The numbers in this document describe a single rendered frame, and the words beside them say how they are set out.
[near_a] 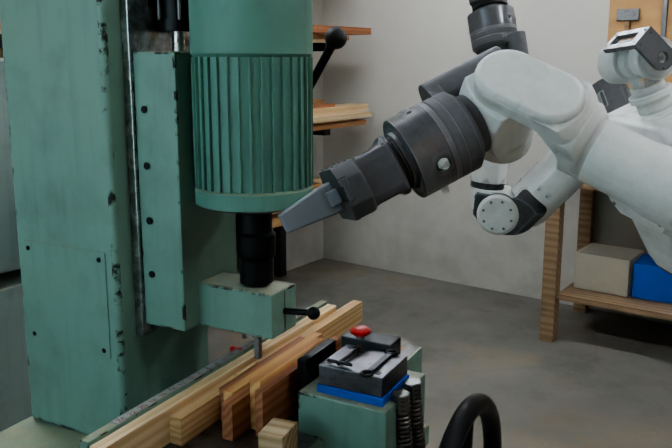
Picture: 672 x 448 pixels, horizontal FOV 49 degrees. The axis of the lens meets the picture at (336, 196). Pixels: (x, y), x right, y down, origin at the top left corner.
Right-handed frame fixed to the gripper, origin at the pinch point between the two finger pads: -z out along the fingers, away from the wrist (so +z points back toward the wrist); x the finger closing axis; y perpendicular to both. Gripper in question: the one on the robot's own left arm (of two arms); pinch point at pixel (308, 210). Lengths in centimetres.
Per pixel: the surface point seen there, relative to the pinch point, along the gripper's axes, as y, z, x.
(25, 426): -13, -54, 57
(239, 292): -8.4, -11.7, 38.3
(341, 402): -26.2, -6.0, 24.3
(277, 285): -10.3, -6.2, 39.4
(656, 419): -150, 101, 200
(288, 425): -25.0, -13.4, 23.1
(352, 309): -25, 4, 67
